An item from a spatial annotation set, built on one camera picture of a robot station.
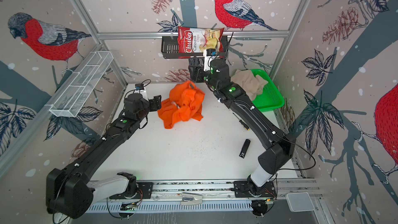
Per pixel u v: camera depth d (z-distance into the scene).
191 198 0.70
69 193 0.38
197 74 0.61
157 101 0.73
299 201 0.70
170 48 0.95
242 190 0.73
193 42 0.88
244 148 0.84
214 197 0.72
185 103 0.78
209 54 0.59
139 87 0.67
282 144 0.43
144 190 0.73
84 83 0.80
